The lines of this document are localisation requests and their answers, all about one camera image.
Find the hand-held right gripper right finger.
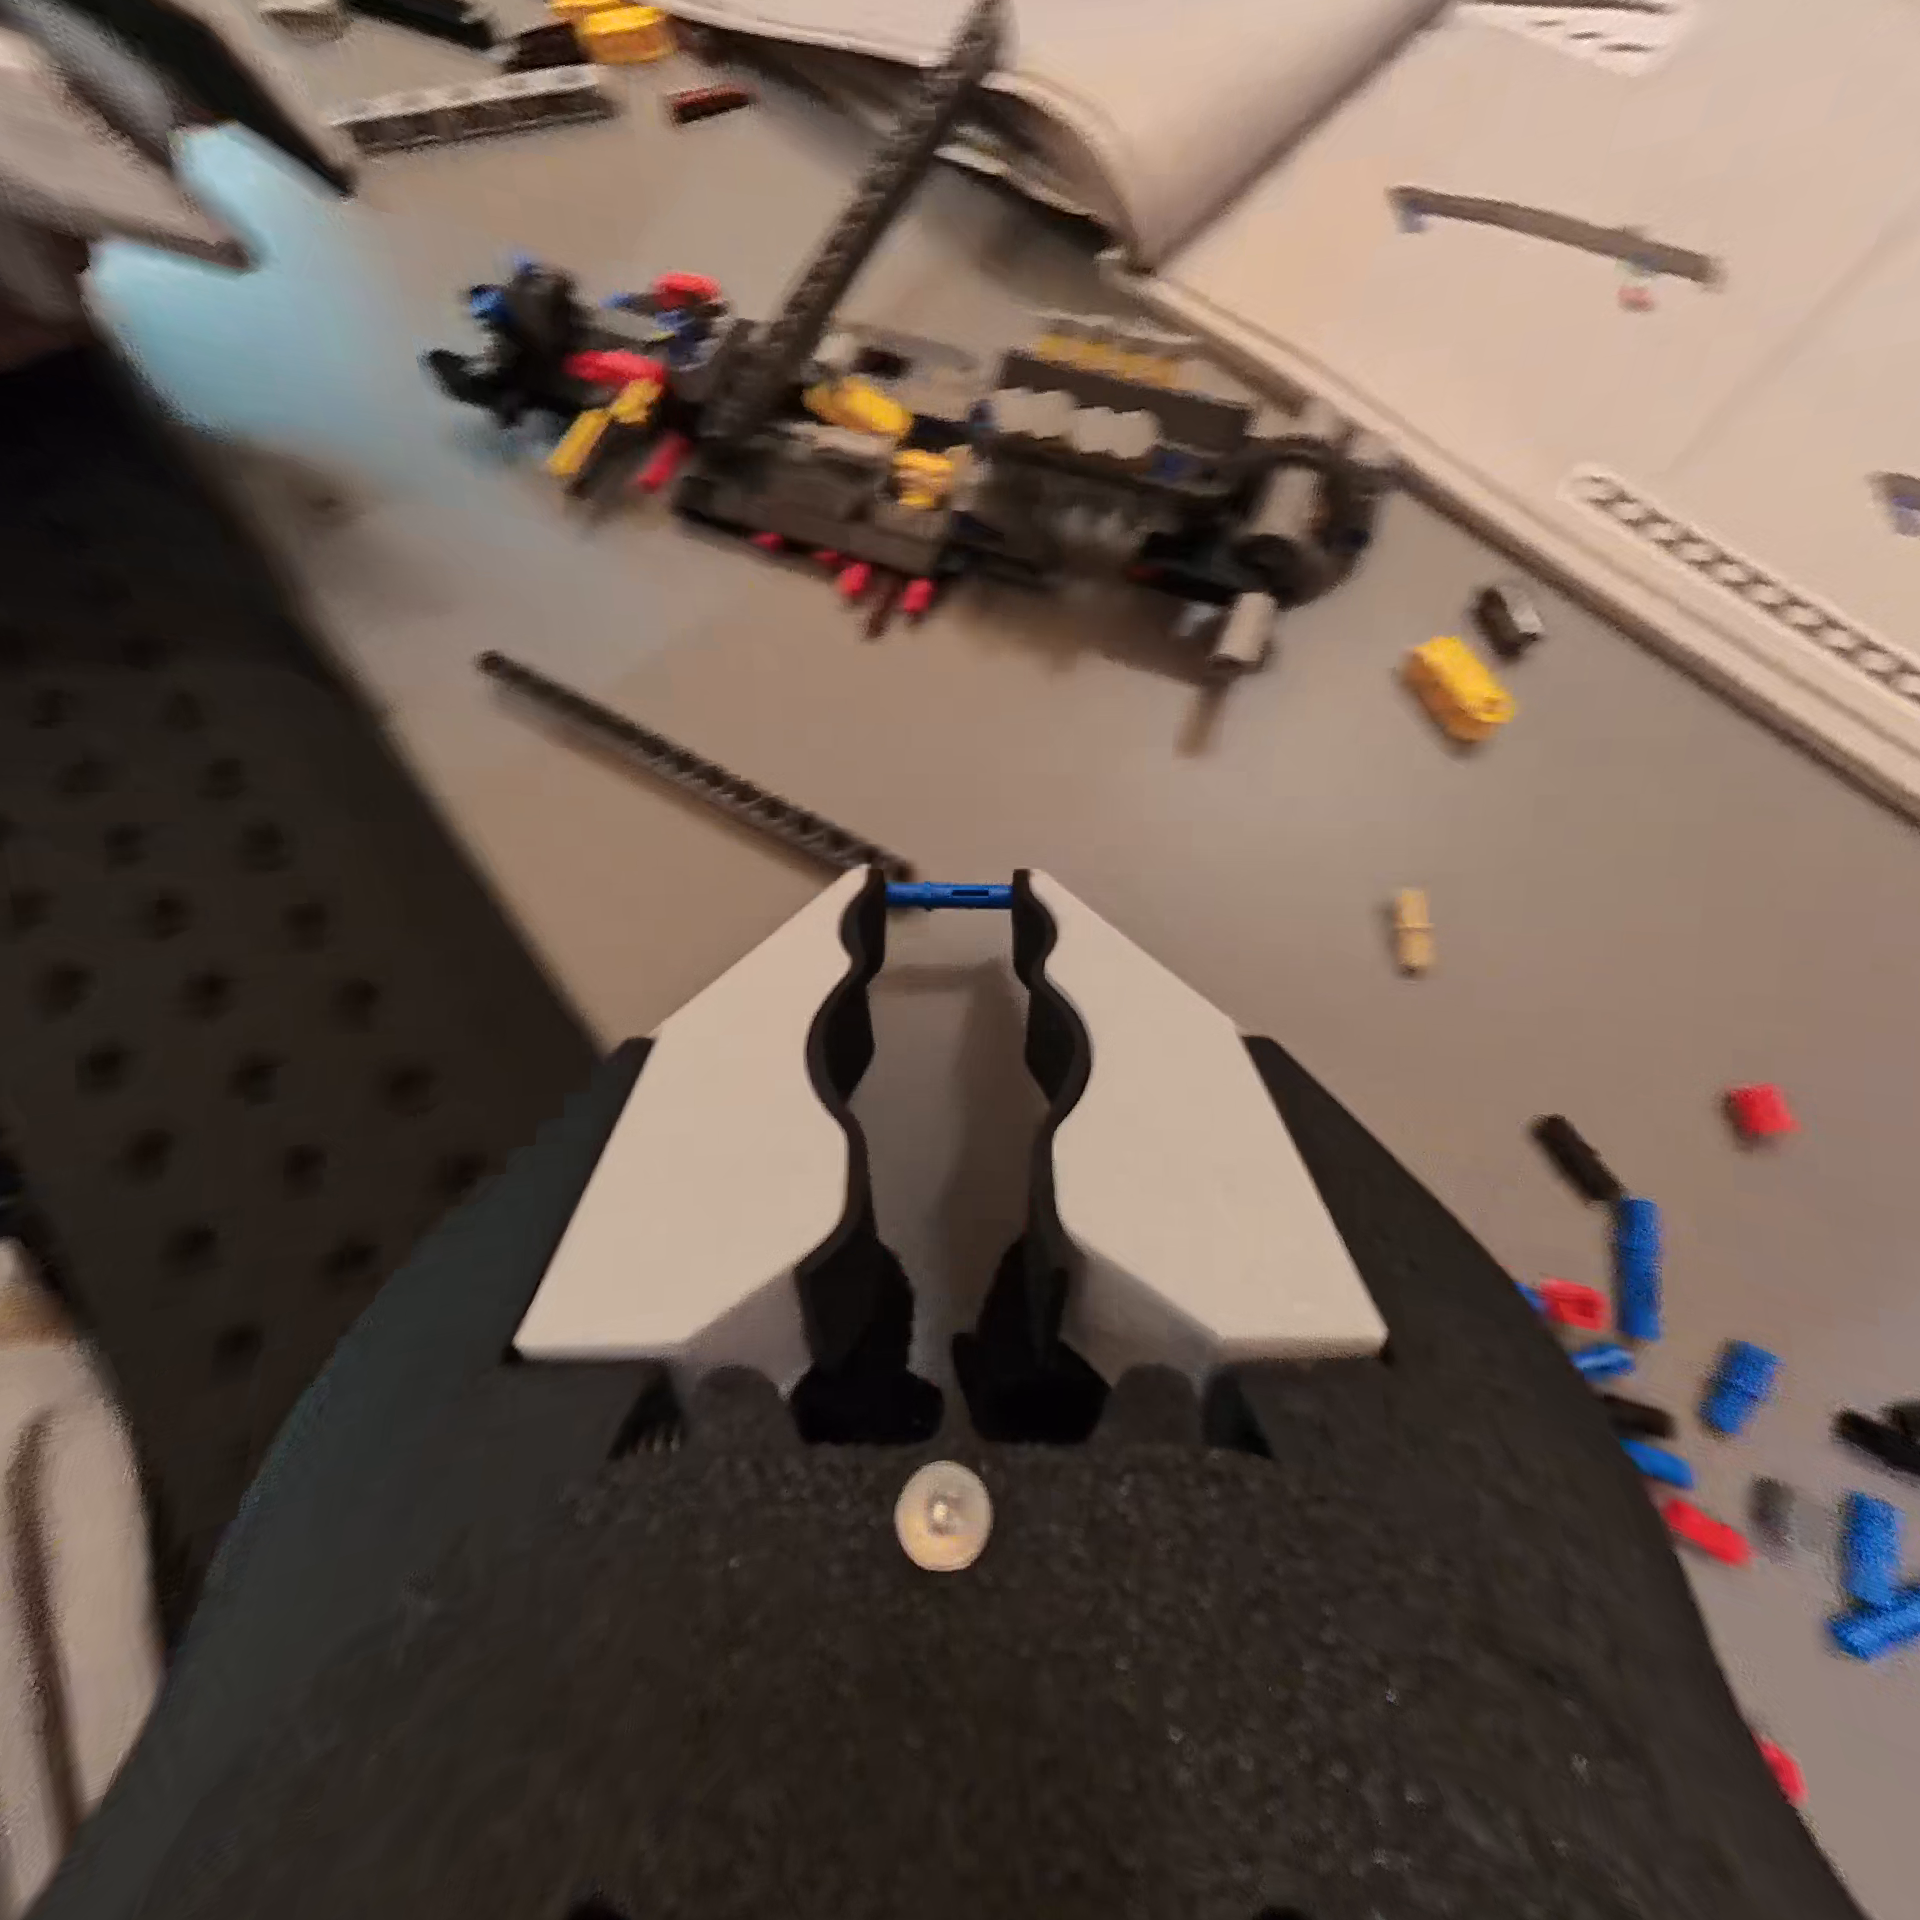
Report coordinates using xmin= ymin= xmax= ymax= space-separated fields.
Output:
xmin=952 ymin=864 xmax=1389 ymax=1448

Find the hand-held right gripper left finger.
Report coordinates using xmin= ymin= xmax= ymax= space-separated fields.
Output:
xmin=510 ymin=864 xmax=947 ymax=1448

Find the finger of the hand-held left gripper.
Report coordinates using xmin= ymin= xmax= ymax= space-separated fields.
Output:
xmin=0 ymin=29 xmax=255 ymax=274

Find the long dark grey lego beam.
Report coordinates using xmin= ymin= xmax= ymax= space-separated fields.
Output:
xmin=475 ymin=649 xmax=917 ymax=888
xmin=697 ymin=0 xmax=1012 ymax=449

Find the grey lego car chassis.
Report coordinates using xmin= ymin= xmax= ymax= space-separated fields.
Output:
xmin=423 ymin=255 xmax=1401 ymax=683

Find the long light grey lego beam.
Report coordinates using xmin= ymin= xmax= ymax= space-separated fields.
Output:
xmin=328 ymin=68 xmax=619 ymax=160

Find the pile of small lego pins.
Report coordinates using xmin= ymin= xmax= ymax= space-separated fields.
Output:
xmin=1513 ymin=1115 xmax=1920 ymax=1808

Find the yellow lego connector block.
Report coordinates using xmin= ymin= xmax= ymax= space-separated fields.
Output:
xmin=1401 ymin=636 xmax=1515 ymax=746

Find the open lego instruction booklet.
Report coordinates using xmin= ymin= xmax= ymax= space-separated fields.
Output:
xmin=659 ymin=0 xmax=1920 ymax=829

